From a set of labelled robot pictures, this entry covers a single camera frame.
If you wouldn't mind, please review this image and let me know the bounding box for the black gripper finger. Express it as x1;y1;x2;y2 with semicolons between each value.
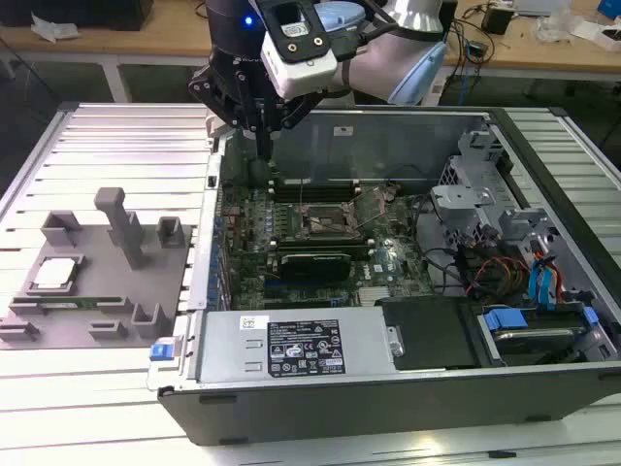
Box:
187;67;267;159
264;90;324;159

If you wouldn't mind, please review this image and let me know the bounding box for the metal socket cover frame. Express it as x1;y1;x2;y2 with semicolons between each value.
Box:
346;185;392;230

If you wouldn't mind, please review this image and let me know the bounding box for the silver square CPU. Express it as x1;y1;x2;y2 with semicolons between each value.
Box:
30;255;82;293

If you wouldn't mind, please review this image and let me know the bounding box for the CPU socket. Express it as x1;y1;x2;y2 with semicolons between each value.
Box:
296;201;358;242

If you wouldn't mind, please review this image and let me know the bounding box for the wooden workbench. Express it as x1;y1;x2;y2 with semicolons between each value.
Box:
0;0;621;106

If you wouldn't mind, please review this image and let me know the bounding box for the green motherboard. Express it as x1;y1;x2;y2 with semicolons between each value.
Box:
215;182;438;312

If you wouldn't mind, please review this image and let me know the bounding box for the black graphics card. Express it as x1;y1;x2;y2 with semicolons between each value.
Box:
276;250;353;283

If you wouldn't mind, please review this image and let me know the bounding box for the black computer tower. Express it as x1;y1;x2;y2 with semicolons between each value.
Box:
0;0;155;30

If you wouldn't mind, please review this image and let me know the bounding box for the crumpled white paper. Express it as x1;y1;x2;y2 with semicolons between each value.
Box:
29;12;82;41

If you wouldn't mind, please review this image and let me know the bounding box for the black box blue edge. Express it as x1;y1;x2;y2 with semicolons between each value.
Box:
440;0;460;38

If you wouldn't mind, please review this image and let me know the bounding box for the silver metal drive cage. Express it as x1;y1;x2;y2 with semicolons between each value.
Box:
429;128;567;273

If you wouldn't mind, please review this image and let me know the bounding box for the small black power adapter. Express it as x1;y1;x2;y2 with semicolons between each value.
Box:
481;7;514;36

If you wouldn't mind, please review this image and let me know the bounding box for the grey parts rack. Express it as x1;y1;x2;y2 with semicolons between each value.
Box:
0;186;195;350

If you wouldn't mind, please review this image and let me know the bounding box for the grey power supply unit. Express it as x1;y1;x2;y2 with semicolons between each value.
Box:
196;310;404;384

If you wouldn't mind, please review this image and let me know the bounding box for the green RAM stick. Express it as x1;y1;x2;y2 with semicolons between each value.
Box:
12;296;122;312

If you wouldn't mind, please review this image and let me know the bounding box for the black plastic shroud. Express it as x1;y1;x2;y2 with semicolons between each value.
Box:
376;296;486;371

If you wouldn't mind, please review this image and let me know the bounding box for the flat grey device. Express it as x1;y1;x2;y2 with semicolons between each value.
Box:
512;0;570;16

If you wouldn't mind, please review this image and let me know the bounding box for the clear plastic bag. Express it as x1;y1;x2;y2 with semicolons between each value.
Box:
531;8;581;44

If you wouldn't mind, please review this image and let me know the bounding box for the white cardboard box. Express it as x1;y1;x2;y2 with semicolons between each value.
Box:
572;17;621;52

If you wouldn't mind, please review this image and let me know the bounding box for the open black PC case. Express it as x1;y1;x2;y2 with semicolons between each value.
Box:
157;104;621;447

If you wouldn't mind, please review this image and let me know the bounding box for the hard disk in blue carrier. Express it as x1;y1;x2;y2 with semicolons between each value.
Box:
477;303;601;368

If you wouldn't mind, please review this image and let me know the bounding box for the red yellow wire bundle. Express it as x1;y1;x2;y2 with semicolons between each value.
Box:
460;255;531;298

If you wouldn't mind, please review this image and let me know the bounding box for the blue flat data cable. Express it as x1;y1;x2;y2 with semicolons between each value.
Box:
528;255;560;308

